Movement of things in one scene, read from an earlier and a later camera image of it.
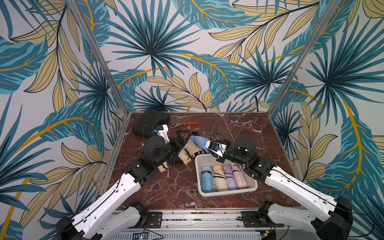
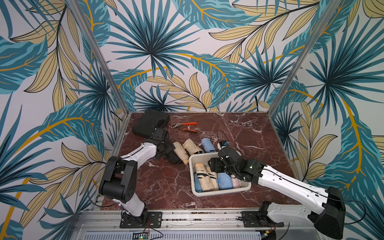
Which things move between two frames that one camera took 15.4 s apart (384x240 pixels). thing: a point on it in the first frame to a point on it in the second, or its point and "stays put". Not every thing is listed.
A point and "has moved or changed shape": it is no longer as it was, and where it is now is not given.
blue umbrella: [207, 180] to [198, 188]
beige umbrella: [220, 181] to [212, 176]
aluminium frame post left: [98, 53] stays put
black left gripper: [180, 144] to [170, 147]
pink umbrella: [240, 178] has moved or changed shape
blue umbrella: [201, 142] to [224, 181]
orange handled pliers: [177, 125] stays put
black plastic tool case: [151, 119] stays put
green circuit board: [140, 236] stays put
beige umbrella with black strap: [163, 168] to [205, 181]
